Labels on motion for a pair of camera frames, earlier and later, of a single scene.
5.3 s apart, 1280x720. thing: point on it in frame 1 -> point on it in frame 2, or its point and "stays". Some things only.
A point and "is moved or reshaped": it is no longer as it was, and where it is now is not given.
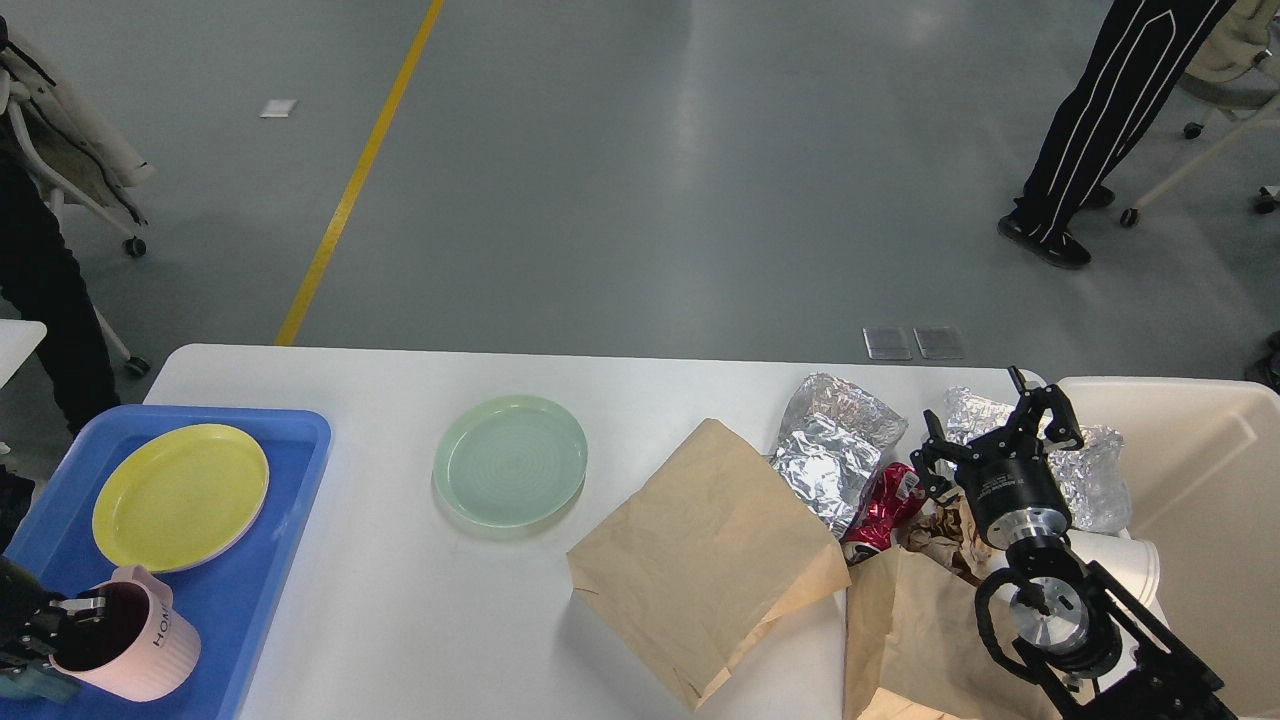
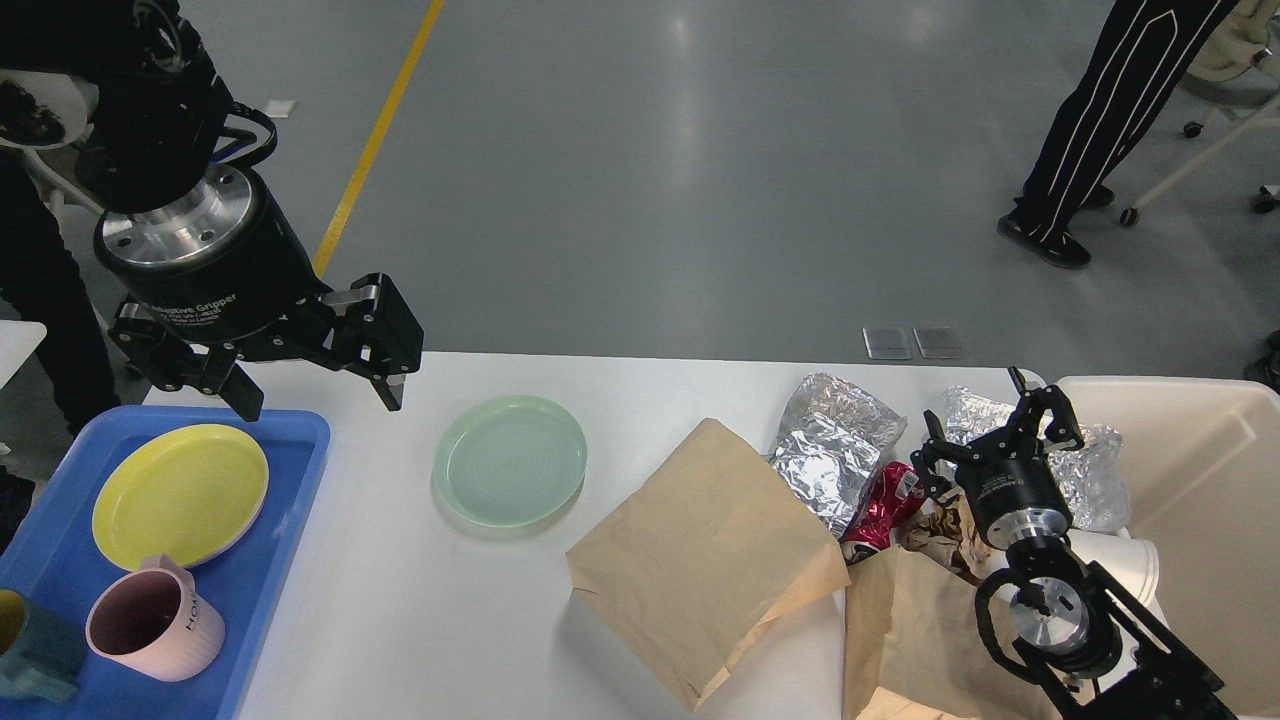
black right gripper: [1009, 469] stays
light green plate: [511, 462] stays
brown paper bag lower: [912, 629] stays
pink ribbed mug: [142, 650] is moved or reshaped
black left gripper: [28, 620] -> [204, 251]
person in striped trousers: [1146, 48] stays
